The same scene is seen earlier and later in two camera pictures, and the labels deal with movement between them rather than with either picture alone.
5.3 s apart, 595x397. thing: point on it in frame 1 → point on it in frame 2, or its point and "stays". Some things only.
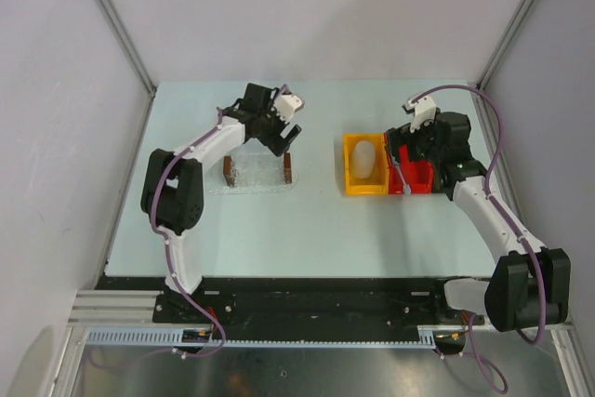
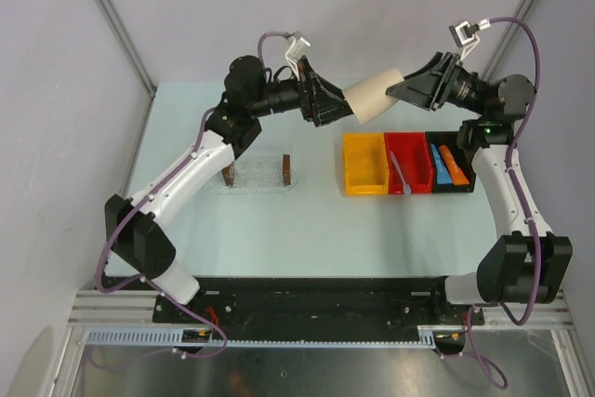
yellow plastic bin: [365, 164] stays
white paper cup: [363, 159] → [368, 99]
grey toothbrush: [406, 189] stays
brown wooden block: [287, 167] stays
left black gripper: [277, 144] → [313, 93]
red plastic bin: [417, 173] stays
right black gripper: [403, 135] → [430, 91]
